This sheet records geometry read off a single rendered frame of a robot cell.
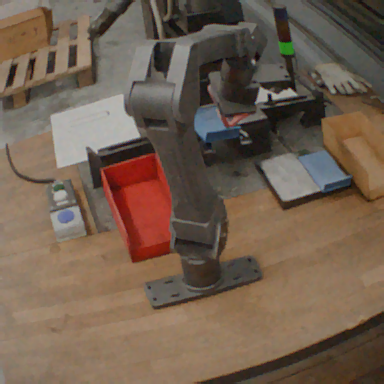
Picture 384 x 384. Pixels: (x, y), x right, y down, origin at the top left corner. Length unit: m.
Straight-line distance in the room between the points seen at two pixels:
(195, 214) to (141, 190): 0.39
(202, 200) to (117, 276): 0.26
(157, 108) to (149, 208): 0.49
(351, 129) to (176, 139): 0.68
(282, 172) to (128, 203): 0.31
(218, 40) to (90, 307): 0.52
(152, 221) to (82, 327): 0.33
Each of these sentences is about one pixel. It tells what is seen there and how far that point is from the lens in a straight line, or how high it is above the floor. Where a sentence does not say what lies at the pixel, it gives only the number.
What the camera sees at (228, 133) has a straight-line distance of 1.56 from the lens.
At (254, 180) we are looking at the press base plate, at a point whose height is 0.90.
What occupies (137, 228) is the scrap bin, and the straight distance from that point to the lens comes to 1.50.
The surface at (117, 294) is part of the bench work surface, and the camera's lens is 1.36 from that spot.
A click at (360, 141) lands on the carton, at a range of 1.71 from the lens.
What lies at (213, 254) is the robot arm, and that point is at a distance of 1.27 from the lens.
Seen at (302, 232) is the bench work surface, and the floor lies 0.90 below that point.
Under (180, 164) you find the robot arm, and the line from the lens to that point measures 1.16.
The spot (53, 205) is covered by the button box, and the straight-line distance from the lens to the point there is 1.57.
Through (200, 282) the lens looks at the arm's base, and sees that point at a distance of 1.30.
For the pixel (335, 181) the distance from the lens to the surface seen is 1.49.
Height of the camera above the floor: 1.77
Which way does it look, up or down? 33 degrees down
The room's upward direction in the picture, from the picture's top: 8 degrees counter-clockwise
